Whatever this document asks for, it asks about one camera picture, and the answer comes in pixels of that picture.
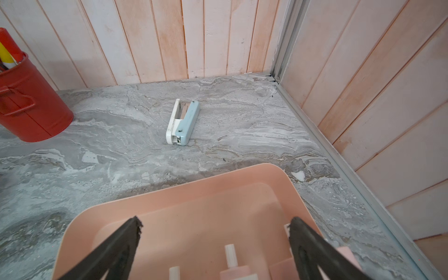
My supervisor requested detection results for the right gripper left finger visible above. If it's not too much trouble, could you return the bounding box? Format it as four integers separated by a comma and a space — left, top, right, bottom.
60, 216, 143, 280

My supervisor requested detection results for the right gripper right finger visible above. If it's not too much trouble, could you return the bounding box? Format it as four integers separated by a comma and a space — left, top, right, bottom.
289, 217, 370, 280

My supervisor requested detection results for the pink pencil sharpener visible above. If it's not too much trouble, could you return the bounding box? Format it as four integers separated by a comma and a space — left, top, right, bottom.
268, 223, 363, 280
219, 244, 259, 280
169, 266, 180, 280

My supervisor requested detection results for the pink storage tray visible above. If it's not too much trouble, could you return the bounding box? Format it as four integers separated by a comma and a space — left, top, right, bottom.
52, 163, 317, 280

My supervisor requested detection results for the red pen cup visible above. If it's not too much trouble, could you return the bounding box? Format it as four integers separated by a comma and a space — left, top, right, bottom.
1, 52, 74, 142

